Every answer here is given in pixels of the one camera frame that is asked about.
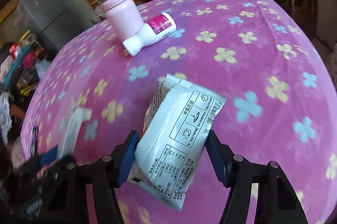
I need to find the white blue medicine box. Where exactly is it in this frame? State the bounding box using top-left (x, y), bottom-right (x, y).
top-left (56, 107), bottom-right (92, 160)

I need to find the white printed snack packet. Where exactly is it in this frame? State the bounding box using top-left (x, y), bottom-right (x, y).
top-left (128, 74), bottom-right (226, 211)

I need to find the pink floral tablecloth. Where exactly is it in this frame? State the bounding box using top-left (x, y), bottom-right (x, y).
top-left (21, 0), bottom-right (336, 223)

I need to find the grey refrigerator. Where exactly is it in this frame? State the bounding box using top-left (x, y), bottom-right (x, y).
top-left (18, 0), bottom-right (93, 51)

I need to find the pink thermos bottle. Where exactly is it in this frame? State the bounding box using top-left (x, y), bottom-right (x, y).
top-left (100, 0), bottom-right (144, 42)

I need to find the white bottle magenta label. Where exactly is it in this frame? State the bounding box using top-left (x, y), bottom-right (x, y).
top-left (122, 13), bottom-right (177, 57)

